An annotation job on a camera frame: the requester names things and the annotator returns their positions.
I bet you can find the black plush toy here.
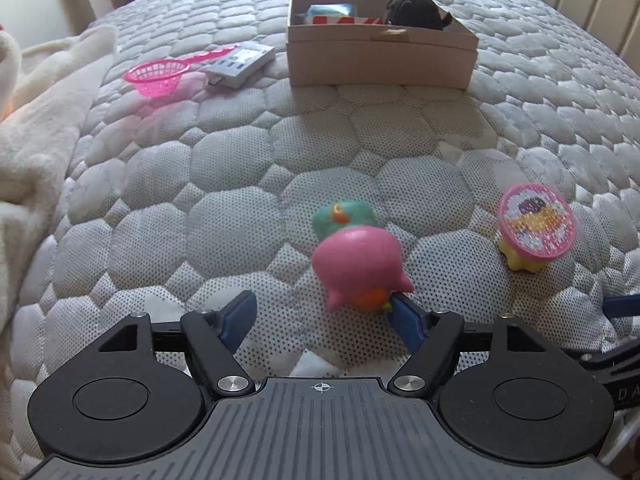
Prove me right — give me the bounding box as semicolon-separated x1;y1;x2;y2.
383;0;454;30

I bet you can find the pink cardboard box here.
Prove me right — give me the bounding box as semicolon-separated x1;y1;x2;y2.
286;0;478;90

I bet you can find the red white book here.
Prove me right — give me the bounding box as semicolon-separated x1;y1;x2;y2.
305;15;384;25

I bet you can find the white fluffy blanket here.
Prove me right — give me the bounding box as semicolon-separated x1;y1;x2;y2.
1;25;117;325

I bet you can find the quilted grey mattress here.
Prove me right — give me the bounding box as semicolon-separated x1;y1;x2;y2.
1;0;639;479

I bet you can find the white power strip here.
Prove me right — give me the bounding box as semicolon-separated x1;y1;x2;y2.
204;41;276;89

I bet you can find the yellow pink jelly cup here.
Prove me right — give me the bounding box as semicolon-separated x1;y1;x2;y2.
498;183;576;273

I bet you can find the blue white snack bag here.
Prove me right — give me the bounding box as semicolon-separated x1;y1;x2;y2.
302;3;356;24

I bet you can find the pink toy strainer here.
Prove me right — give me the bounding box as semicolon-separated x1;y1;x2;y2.
124;44;238;98

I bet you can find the pink green squishy toy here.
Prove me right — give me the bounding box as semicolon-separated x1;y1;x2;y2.
311;200;414;313

